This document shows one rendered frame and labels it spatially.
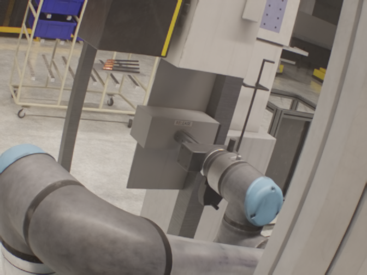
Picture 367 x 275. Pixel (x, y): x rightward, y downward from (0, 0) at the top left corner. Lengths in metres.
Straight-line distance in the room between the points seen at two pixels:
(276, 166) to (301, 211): 2.93
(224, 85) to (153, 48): 0.34
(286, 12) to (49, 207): 1.98
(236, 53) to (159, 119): 0.24
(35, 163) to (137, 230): 0.16
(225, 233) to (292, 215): 0.66
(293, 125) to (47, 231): 2.81
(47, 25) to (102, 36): 3.44
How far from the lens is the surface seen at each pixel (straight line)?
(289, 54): 11.29
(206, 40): 1.14
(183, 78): 1.34
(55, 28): 4.49
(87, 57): 1.73
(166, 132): 1.27
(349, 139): 0.36
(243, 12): 1.17
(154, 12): 1.07
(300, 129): 3.33
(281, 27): 2.41
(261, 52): 2.37
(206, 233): 2.54
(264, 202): 1.02
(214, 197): 1.18
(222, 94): 1.37
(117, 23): 1.04
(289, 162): 3.40
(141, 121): 1.28
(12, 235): 0.65
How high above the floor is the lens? 1.53
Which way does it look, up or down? 18 degrees down
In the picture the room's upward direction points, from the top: 16 degrees clockwise
